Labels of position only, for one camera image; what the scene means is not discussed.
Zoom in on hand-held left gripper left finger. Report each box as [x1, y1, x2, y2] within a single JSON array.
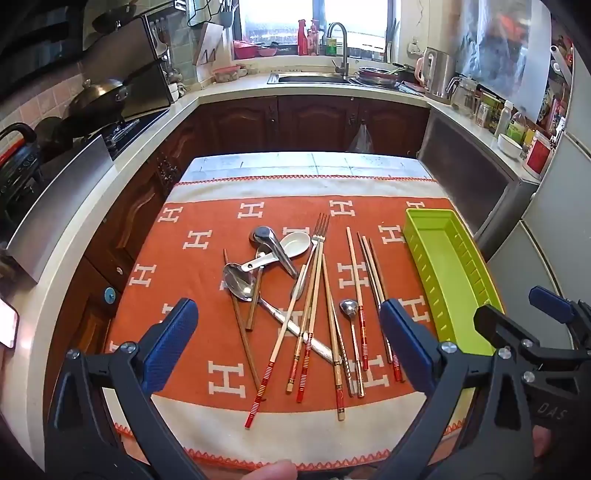
[[46, 298, 208, 480]]

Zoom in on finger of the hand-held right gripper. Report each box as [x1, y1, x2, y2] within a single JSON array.
[[473, 304, 578, 370], [529, 286, 591, 352]]

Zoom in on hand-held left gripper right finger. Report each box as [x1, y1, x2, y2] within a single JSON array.
[[379, 298, 539, 480]]

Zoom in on red striped bamboo chopstick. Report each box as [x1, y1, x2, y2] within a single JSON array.
[[295, 237, 325, 403], [345, 226, 370, 372], [362, 235, 404, 384], [245, 240, 322, 429]]

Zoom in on green plastic utensil tray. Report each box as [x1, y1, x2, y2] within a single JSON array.
[[403, 208, 506, 358]]

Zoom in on dark brown wooden chopstick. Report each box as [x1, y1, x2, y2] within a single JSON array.
[[246, 267, 266, 332], [223, 249, 266, 402], [369, 250, 389, 305]]

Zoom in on small steel spoon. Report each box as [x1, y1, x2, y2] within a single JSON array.
[[339, 299, 365, 398]]

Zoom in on black banded bamboo chopstick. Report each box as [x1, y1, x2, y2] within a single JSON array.
[[285, 242, 321, 394], [321, 254, 347, 422]]

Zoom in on large steel spoon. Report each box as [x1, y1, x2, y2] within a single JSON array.
[[223, 262, 335, 364]]

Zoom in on short steel soup spoon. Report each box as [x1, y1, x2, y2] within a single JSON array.
[[248, 225, 300, 280]]

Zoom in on steel fork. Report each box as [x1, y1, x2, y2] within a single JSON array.
[[290, 213, 331, 300]]

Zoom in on white ceramic spoon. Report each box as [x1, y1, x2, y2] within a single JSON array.
[[240, 231, 312, 273]]

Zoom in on person's right hand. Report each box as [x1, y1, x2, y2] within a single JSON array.
[[531, 425, 571, 462]]

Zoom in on person's left hand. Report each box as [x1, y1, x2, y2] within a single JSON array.
[[240, 459, 298, 480]]

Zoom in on orange letter print blanket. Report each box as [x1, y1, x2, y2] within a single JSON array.
[[104, 178, 504, 472]]

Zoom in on grey refrigerator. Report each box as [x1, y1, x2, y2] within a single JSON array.
[[485, 46, 591, 352]]

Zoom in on red canister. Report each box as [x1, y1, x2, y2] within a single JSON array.
[[524, 131, 555, 178]]

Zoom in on smartphone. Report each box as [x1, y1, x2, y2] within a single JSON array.
[[0, 298, 20, 349]]

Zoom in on white ceramic bowl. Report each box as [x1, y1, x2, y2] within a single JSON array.
[[496, 134, 525, 160]]

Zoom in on steel splash panel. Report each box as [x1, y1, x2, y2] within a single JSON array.
[[4, 134, 116, 284]]

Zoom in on green label plastic bottle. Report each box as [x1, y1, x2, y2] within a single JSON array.
[[508, 111, 529, 144]]

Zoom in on white capped plastic bottle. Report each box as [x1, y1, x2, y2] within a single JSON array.
[[494, 99, 515, 139]]

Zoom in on row of seasoning jars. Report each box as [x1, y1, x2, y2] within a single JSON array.
[[475, 90, 504, 134]]

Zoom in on tile print table cover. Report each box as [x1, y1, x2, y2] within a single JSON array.
[[178, 151, 435, 185]]

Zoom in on hanging clear plastic bag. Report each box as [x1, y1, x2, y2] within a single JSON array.
[[348, 121, 374, 154]]

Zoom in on black gas stove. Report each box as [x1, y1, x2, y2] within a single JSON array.
[[99, 108, 171, 153]]

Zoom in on glass teapot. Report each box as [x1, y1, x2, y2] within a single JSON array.
[[445, 74, 481, 114]]

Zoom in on black red kitchen appliance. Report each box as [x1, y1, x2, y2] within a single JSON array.
[[0, 122, 44, 222]]

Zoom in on dark wooden base cabinets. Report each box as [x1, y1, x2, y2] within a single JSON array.
[[69, 95, 432, 370]]

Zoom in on dark frying pan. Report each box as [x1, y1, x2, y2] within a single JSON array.
[[34, 115, 77, 148]]

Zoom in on steel electric kettle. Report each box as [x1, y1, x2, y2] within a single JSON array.
[[422, 46, 458, 103]]

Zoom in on steel basin with dishes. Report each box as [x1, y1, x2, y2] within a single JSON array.
[[353, 66, 407, 88]]

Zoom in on steel kitchen sink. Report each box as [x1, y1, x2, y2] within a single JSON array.
[[267, 71, 356, 85]]

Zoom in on steel kitchen faucet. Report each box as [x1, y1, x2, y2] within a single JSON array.
[[325, 22, 352, 78]]

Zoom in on wooden cutting board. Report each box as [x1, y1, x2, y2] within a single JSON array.
[[191, 22, 225, 84]]

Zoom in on kitchen window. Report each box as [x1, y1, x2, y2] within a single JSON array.
[[233, 0, 398, 49]]

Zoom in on black wok with handle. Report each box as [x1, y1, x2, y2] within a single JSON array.
[[67, 78, 132, 121]]

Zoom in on clear plastic wall sheet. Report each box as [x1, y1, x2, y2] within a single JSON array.
[[455, 0, 552, 123]]

